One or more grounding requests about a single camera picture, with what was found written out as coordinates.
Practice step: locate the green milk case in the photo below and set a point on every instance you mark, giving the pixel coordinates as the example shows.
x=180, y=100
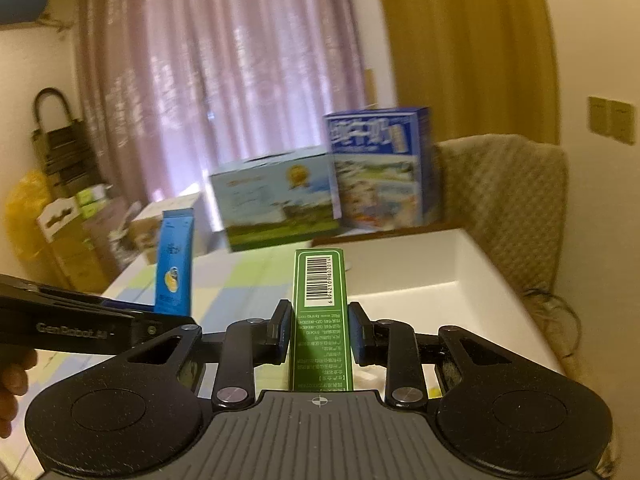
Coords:
x=270, y=200

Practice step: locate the checked tablecloth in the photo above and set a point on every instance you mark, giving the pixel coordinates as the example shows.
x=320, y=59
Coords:
x=235, y=280

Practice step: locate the green small carton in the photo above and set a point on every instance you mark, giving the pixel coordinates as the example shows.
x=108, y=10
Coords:
x=320, y=320

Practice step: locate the brown cardboard box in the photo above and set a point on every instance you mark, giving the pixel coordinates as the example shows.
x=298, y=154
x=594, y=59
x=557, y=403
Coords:
x=430, y=265

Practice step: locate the quilted beige chair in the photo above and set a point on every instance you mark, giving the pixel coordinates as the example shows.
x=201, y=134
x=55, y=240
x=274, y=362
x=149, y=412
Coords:
x=510, y=200

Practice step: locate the person's left hand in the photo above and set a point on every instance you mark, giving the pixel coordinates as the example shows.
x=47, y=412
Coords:
x=15, y=390

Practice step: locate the cardboard box with cutout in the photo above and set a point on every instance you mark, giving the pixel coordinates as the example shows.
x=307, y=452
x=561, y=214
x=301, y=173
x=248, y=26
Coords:
x=65, y=240

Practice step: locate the yellow plastic bag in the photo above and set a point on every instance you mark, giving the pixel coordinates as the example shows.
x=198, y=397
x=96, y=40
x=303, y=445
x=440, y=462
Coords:
x=25, y=210

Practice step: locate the blue tube white cap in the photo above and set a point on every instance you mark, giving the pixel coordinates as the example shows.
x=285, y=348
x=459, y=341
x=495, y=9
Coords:
x=172, y=270

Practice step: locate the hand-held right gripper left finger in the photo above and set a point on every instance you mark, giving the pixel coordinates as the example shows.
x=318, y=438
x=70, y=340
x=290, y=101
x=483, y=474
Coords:
x=286, y=331

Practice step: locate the blue milk case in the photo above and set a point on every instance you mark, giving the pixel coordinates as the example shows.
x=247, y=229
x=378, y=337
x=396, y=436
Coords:
x=380, y=175

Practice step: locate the yellow curtain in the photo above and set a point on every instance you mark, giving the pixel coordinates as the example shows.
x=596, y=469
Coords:
x=465, y=45

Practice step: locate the beige printed carton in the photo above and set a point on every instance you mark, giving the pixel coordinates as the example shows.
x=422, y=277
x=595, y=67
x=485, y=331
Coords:
x=160, y=230

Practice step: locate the green tissue packs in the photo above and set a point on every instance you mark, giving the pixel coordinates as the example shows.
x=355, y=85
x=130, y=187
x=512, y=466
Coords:
x=91, y=201

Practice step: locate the beige wall socket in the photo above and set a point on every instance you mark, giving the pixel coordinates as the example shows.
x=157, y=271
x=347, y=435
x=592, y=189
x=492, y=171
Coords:
x=599, y=116
x=625, y=122

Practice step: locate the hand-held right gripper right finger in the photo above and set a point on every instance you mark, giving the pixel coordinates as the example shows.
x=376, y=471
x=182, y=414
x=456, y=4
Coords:
x=356, y=335

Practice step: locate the pink curtain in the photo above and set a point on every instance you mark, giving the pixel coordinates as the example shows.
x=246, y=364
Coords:
x=225, y=60

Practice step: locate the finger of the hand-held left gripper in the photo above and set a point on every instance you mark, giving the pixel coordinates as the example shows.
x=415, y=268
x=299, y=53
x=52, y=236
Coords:
x=160, y=329
x=130, y=304

